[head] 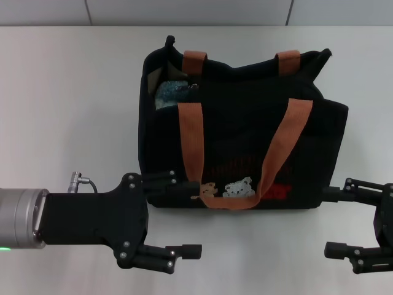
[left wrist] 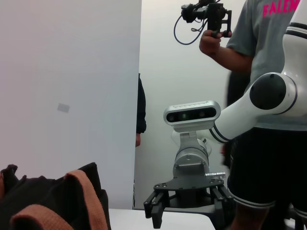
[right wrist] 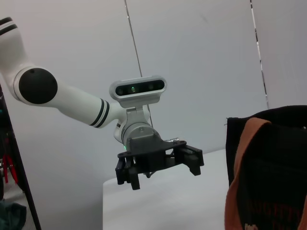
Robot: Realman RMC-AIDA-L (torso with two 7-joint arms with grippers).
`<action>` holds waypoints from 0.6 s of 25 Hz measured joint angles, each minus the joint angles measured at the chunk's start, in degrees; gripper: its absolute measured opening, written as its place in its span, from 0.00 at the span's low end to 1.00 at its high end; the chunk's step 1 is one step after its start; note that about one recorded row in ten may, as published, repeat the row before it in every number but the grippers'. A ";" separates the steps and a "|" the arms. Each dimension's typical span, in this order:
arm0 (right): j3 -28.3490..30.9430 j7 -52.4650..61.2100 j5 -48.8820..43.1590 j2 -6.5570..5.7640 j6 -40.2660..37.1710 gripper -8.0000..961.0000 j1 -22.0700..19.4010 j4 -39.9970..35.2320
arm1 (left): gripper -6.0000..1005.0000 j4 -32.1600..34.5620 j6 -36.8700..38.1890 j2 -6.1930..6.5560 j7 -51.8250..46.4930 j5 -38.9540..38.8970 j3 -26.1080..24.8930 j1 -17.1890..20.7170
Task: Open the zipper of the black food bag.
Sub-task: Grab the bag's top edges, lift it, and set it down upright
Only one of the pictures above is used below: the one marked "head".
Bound black food bag orange handles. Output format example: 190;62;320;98
138;35;349;211

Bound grey cable with metal plug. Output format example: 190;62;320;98
71;171;99;194

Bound blue white packet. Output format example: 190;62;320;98
154;80;190;111

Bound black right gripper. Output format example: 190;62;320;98
324;177;393;275

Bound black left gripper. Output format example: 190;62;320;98
36;169;203;275

